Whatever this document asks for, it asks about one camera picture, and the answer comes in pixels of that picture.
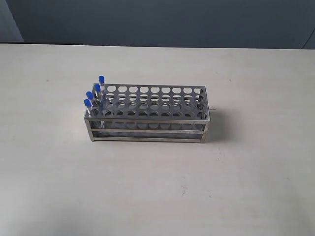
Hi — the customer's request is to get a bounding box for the blue capped tube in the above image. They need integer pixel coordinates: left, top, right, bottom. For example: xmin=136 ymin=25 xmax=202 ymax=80
xmin=84 ymin=99 xmax=93 ymax=115
xmin=86 ymin=91 xmax=95 ymax=107
xmin=94 ymin=84 xmax=103 ymax=100

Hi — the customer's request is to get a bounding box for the stainless steel test tube rack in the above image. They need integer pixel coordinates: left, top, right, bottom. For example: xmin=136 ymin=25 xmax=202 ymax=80
xmin=84 ymin=83 xmax=211 ymax=143

